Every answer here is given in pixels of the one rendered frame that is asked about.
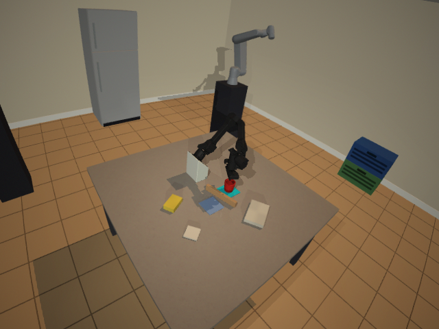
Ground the brown wooden beam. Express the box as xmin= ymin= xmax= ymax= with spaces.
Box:
xmin=206 ymin=184 xmax=237 ymax=207

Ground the beige flat square pad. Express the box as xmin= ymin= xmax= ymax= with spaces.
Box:
xmin=183 ymin=225 xmax=201 ymax=241

